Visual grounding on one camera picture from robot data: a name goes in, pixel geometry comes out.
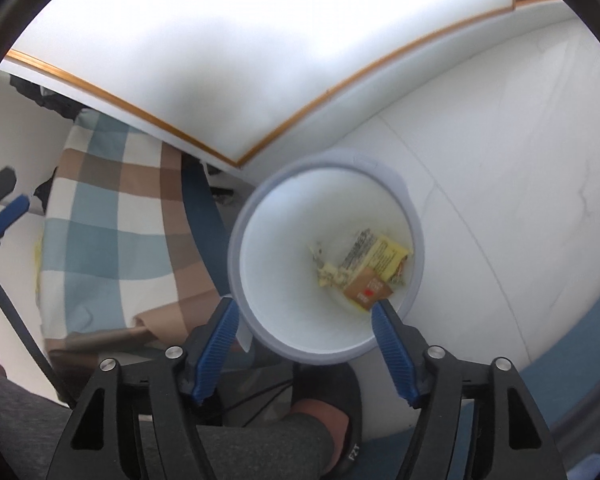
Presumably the brown love tasty packet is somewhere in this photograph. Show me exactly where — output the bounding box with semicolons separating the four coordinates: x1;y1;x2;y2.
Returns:
343;266;393;311

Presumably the yellow printed wrapper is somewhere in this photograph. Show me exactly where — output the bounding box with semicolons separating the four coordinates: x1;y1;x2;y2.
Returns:
306;227;414;291

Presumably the white trash bin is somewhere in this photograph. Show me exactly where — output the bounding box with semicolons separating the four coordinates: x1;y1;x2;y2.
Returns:
227;148;425;365

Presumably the checkered tablecloth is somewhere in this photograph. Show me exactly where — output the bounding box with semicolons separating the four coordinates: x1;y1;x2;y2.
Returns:
38;110;227;353

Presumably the black slipper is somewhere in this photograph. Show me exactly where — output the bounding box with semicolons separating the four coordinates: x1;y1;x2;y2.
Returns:
290;363;363;479

